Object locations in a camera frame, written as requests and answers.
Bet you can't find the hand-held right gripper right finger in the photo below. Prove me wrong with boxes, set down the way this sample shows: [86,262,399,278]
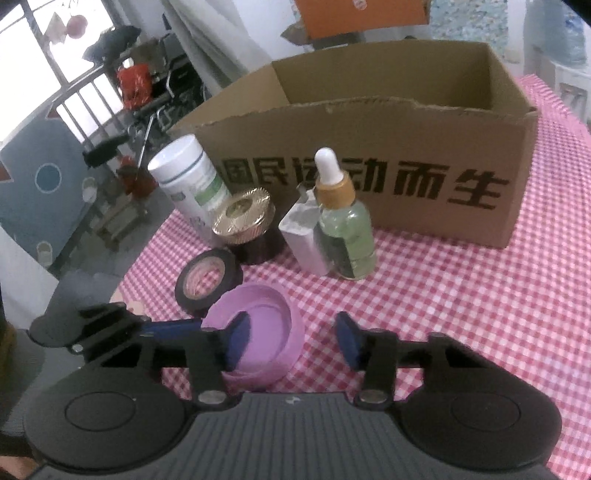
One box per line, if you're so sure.
[334,311,486,411]

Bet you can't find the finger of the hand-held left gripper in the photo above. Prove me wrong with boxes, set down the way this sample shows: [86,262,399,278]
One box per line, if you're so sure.
[28,302,206,366]

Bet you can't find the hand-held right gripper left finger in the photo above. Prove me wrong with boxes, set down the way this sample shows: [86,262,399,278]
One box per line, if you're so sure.
[98,311,253,409]

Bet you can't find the purple plastic bowl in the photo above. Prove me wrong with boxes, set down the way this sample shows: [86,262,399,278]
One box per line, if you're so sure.
[203,282,306,389]

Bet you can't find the black tape roll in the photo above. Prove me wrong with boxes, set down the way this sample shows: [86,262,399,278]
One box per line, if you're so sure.
[174,248,245,319]

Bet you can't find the white charger plug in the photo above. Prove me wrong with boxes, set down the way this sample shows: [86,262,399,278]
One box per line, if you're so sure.
[278,182,331,277]

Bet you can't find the green glass dropper bottle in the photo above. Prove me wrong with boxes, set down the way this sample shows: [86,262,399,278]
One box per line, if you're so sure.
[313,148,378,282]

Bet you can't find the printed cardboard box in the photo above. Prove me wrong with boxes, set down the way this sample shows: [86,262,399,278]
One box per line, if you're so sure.
[168,41,540,250]

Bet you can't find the wooden stool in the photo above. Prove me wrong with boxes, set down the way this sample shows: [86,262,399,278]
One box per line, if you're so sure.
[92,194,149,253]

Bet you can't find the red white checkered tablecloth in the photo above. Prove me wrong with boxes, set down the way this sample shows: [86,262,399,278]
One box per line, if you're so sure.
[111,74,591,468]

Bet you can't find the gold lid dark jar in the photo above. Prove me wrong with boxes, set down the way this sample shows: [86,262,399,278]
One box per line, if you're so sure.
[211,187,286,267]

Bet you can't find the white vitamin bottle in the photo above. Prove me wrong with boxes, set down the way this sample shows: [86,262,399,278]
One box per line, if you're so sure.
[148,135,232,241]

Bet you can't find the grey blue floor mat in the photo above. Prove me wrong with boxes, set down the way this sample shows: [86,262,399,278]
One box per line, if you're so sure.
[0,117,112,274]

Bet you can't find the red plastic bag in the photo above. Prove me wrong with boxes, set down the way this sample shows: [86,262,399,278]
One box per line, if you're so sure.
[115,65,153,110]

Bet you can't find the metal window railing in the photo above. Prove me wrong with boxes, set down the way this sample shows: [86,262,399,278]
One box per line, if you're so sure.
[0,0,126,149]

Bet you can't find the folded wheelchair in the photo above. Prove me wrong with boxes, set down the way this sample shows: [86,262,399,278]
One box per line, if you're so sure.
[124,34,206,139]

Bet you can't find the dark hanging cloth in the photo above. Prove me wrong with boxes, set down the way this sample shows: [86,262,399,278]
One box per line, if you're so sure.
[83,25,142,64]

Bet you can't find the white curtain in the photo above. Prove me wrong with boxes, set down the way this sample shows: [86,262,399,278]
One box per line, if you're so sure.
[161,0,305,89]

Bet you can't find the orange box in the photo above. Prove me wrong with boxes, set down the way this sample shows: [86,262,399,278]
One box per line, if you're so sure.
[294,0,428,41]

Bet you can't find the floral patterned cloth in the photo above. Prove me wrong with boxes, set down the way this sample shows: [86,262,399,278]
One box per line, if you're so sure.
[425,0,509,51]

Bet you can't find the bag of water bottles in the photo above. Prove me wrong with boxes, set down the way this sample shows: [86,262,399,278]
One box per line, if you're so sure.
[549,0,591,68]

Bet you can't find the black padded handle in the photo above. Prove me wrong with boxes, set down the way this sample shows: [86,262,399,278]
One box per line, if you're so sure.
[82,134,130,167]

